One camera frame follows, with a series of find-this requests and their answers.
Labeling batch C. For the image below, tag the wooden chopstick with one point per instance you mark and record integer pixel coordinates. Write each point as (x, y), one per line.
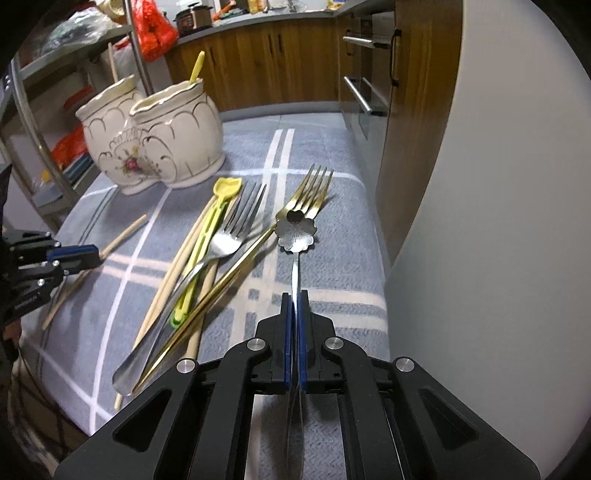
(178, 265)
(112, 64)
(127, 230)
(194, 344)

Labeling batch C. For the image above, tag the built-in steel oven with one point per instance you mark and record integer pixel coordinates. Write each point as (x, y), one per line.
(376, 74)

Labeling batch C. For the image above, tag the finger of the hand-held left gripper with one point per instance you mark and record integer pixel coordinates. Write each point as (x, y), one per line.
(74, 256)
(37, 286)

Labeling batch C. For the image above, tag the yellow plastic spoon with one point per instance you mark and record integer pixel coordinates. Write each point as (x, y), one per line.
(198, 64)

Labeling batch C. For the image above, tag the yellow green silicone spatula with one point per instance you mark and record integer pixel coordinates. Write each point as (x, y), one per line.
(226, 188)

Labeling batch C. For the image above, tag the orange plastic bag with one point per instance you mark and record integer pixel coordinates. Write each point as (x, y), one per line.
(69, 145)

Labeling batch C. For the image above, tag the metal shelf rack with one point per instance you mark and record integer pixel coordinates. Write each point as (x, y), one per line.
(138, 50)

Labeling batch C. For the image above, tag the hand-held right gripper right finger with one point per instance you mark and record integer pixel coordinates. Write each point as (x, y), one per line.
(302, 346)

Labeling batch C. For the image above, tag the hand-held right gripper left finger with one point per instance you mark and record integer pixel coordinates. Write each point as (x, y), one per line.
(289, 346)

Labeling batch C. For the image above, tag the grey plaid tablecloth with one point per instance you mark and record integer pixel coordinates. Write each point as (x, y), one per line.
(323, 277)

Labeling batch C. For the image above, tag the hanging red plastic bag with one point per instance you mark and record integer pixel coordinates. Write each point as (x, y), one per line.
(154, 32)

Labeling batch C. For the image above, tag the cream ceramic double utensil holder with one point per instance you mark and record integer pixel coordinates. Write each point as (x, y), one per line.
(184, 134)

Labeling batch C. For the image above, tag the grey kitchen countertop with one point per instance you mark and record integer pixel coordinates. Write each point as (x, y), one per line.
(258, 21)

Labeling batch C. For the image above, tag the silver fork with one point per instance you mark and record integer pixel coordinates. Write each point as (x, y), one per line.
(226, 242)

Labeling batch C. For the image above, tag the wooden kitchen cabinets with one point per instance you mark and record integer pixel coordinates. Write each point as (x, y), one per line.
(258, 69)

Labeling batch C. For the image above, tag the clear plastic bag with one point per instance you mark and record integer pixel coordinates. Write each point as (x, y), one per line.
(78, 27)

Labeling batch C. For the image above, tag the gold fork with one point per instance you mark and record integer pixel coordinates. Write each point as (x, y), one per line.
(307, 198)

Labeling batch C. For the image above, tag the electric pressure cooker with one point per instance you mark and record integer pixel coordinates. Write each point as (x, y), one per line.
(194, 17)

